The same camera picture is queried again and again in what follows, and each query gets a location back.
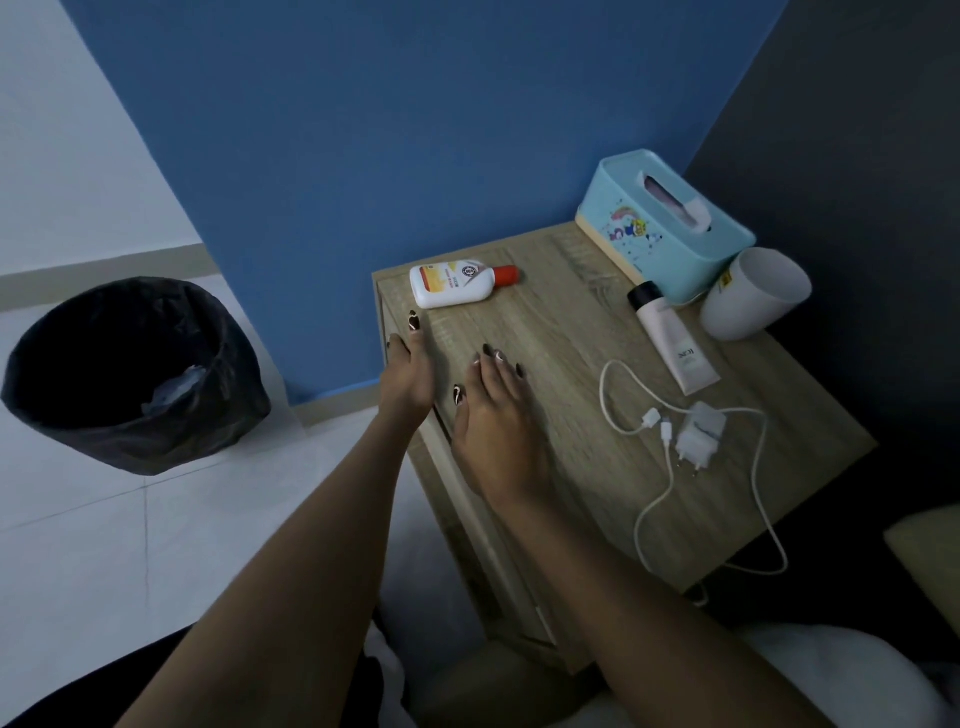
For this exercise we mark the trash bin with black bag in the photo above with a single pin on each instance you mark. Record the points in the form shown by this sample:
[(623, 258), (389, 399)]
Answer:
[(127, 375)]

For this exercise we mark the white plastic cup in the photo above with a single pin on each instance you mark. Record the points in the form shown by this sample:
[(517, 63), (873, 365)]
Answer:
[(754, 296)]

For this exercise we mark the person's right hand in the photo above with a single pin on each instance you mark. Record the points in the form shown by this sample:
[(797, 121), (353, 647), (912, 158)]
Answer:
[(499, 435)]

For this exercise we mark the person's left hand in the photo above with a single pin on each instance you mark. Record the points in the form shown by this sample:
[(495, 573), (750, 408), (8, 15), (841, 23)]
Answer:
[(409, 379)]

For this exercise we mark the person's left forearm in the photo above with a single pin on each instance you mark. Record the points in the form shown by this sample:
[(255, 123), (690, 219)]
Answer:
[(300, 570)]

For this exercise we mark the white charger adapter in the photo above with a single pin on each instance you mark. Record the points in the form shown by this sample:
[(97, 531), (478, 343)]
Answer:
[(699, 435)]

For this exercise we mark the beige pillow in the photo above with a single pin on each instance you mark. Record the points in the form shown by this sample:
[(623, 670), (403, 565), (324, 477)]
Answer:
[(930, 562)]

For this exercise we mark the person's right middle finger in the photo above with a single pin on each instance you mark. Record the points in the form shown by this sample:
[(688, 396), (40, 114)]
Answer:
[(490, 367)]

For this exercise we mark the white lotion bottle red cap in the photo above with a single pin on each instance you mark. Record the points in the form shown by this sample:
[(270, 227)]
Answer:
[(454, 285)]

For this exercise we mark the person's right little finger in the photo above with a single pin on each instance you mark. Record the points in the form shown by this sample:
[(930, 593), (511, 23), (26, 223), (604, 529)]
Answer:
[(522, 386)]

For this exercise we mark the white cream tube black cap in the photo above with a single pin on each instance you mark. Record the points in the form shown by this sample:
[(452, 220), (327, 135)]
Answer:
[(675, 341)]

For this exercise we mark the white bedsheet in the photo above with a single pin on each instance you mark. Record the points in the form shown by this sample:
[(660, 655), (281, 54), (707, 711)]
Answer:
[(825, 675)]

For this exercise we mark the person's left thumb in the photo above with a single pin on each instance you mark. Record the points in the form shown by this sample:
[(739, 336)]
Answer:
[(417, 334)]

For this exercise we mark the white tissue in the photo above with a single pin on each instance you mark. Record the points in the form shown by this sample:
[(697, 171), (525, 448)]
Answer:
[(675, 199)]

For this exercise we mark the person's right forearm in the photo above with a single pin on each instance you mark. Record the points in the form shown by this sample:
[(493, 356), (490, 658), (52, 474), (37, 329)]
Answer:
[(645, 622)]

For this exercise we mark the person's right thumb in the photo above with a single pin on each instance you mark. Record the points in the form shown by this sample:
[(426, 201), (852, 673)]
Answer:
[(460, 409)]

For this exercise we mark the light blue tissue box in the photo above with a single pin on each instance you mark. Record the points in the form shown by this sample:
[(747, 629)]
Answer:
[(660, 225)]

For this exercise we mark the wooden nightstand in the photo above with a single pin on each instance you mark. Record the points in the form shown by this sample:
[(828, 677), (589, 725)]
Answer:
[(600, 420)]

